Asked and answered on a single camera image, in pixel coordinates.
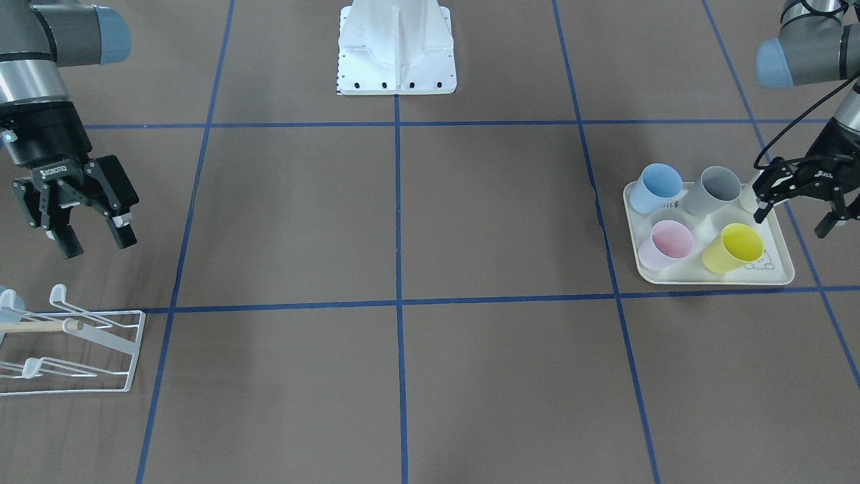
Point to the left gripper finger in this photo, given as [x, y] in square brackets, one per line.
[833, 218]
[764, 208]

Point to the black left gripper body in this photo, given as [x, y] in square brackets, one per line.
[835, 149]

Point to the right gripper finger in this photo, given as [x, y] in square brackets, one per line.
[119, 223]
[67, 241]

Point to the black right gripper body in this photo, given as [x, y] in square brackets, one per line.
[46, 140]

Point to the yellow cup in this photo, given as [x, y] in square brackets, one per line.
[735, 246]

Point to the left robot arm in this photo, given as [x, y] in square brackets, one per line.
[814, 45]

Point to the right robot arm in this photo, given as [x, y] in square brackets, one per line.
[41, 37]

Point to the cream cup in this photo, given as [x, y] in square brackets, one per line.
[748, 199]

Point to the grey cup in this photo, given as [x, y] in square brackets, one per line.
[716, 188]

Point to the pink cup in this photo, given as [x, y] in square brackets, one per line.
[667, 243]

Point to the blue cup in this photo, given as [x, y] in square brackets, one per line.
[658, 184]

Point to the white wire cup rack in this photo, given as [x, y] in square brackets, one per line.
[69, 349]

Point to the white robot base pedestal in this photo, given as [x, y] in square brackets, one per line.
[396, 48]

